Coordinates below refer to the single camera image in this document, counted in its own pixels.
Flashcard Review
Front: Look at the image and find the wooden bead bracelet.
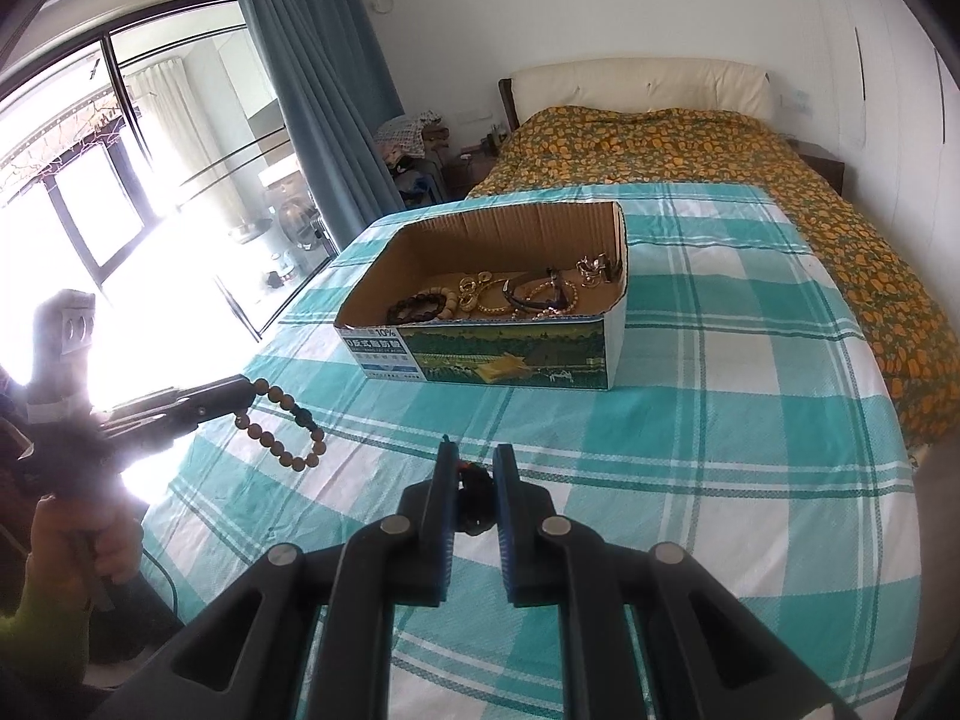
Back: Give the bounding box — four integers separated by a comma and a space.
235, 379, 327, 472

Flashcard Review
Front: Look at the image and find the printed cardboard box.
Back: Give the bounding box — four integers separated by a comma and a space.
334, 200, 627, 393

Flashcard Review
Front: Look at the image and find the black framed window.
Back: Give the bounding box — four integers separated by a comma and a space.
0, 0, 286, 338

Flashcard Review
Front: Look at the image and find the patterned cloth pile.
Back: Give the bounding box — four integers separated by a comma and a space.
375, 112, 443, 166

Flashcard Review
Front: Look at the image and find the black bead bracelet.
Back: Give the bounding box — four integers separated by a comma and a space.
386, 291, 451, 323

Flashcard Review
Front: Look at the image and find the blue curtain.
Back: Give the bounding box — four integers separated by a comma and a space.
225, 0, 410, 256

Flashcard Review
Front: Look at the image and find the gold bangle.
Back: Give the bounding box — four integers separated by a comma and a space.
469, 277, 526, 317

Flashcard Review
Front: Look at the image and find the teal plaid bed sheet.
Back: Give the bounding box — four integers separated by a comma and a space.
139, 181, 923, 720

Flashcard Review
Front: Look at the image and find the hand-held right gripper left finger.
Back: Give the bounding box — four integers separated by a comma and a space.
90, 441, 460, 720

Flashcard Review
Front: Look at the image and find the person's left forearm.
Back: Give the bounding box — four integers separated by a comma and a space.
0, 551, 102, 691

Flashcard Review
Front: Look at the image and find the person's left hand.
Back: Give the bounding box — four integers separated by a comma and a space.
28, 495, 145, 586

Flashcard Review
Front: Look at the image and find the black wrist watch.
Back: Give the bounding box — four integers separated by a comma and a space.
506, 266, 567, 312

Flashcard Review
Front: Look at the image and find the black cable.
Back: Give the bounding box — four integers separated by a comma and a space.
139, 544, 188, 616

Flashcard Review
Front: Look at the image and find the dark wooden nightstand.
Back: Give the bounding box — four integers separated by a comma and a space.
787, 139, 848, 200
439, 150, 500, 200

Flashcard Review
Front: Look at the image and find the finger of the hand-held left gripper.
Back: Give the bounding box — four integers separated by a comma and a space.
101, 373, 260, 419
111, 388, 261, 442

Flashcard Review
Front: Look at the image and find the cream padded headboard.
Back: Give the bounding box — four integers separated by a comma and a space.
499, 56, 773, 128

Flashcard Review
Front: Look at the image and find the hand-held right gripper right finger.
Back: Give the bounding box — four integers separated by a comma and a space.
491, 444, 863, 720

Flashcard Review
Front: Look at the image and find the yellow floral blanket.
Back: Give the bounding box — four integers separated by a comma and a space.
465, 106, 960, 447

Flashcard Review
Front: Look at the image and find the washing machine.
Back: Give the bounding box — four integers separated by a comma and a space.
262, 165, 335, 260

